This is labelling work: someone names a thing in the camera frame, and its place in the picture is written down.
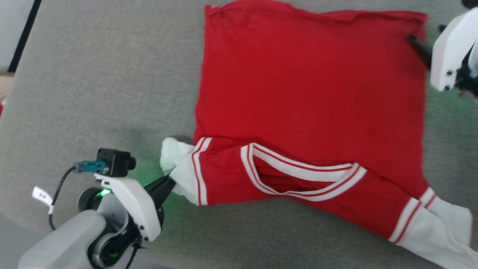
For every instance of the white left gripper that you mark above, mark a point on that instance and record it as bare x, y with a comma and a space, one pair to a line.
134, 203

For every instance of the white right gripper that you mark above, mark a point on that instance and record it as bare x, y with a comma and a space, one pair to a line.
450, 52

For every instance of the red white basketball jersey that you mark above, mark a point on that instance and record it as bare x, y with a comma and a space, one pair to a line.
310, 93

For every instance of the grey fabric sofa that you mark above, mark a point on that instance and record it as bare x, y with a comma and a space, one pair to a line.
112, 93

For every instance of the beige object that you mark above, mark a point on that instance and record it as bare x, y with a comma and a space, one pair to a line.
5, 89

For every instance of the black skirting strip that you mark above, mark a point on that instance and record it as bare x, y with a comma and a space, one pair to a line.
24, 35

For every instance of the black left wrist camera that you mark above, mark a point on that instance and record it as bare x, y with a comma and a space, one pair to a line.
115, 160

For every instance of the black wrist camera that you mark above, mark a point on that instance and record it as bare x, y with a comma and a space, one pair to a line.
471, 3
115, 160

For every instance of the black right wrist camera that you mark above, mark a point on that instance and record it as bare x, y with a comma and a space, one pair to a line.
471, 3

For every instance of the teal left camera connector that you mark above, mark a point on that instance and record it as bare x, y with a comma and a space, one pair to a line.
89, 166

